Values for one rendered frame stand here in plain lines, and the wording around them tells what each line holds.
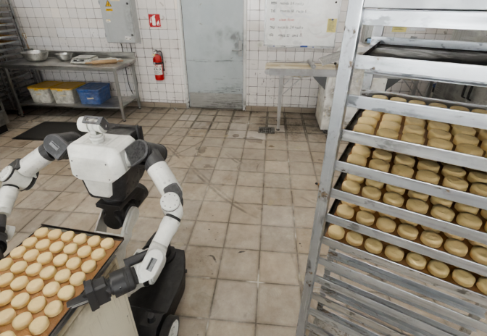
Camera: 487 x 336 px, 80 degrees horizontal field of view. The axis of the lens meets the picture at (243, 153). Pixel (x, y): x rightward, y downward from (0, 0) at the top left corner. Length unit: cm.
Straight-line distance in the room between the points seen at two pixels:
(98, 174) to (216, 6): 406
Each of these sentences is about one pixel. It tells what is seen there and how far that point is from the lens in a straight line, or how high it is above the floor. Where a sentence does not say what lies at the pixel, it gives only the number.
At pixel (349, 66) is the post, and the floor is 168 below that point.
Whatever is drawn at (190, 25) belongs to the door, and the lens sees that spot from 522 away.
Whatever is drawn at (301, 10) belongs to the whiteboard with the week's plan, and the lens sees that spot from 501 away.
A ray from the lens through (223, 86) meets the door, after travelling 528.
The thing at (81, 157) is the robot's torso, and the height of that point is 120.
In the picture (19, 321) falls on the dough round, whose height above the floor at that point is 93.
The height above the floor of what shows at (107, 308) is 67.
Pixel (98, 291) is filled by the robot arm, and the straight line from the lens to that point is 117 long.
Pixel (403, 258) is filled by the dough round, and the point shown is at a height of 113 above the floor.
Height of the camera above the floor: 180
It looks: 28 degrees down
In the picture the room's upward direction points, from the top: straight up
